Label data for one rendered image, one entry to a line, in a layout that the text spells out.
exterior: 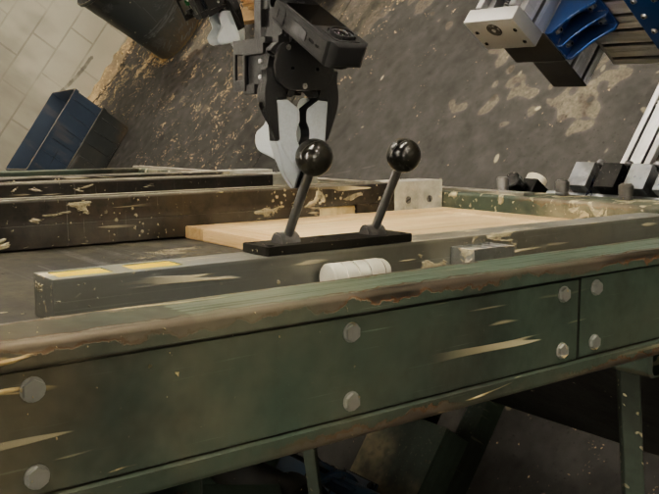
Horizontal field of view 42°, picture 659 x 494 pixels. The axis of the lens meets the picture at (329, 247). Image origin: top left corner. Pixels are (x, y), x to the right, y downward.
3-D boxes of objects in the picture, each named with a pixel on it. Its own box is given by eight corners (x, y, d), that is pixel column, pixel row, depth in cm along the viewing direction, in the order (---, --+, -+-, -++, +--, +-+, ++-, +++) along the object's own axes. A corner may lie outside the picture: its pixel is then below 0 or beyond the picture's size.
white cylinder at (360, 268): (335, 294, 89) (393, 285, 94) (335, 266, 89) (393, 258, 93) (318, 289, 91) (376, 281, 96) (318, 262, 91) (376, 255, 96)
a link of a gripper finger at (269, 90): (293, 140, 89) (294, 55, 88) (304, 140, 88) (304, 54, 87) (255, 140, 86) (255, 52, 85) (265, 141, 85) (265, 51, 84)
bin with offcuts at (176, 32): (217, 3, 569) (139, -67, 532) (177, 67, 559) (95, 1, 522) (181, 9, 611) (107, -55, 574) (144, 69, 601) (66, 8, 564)
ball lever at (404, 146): (391, 249, 100) (432, 148, 93) (366, 252, 97) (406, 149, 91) (373, 230, 102) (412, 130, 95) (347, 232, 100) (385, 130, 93)
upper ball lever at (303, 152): (306, 259, 92) (345, 150, 86) (277, 262, 90) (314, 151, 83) (288, 238, 95) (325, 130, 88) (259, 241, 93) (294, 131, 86)
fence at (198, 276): (670, 240, 132) (671, 215, 131) (54, 324, 75) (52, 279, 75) (640, 237, 136) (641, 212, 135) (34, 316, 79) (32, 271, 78)
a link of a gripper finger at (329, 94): (329, 140, 92) (329, 55, 90) (338, 140, 91) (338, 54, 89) (292, 140, 89) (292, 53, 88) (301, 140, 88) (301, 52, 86)
